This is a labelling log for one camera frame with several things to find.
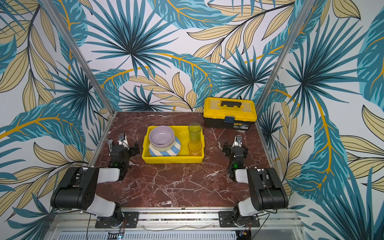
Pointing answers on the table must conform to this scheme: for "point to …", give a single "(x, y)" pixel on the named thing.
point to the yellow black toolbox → (233, 113)
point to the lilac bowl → (161, 136)
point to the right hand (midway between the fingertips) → (234, 143)
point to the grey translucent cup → (194, 131)
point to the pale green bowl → (163, 149)
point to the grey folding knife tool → (110, 144)
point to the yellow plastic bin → (184, 156)
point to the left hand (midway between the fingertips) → (129, 141)
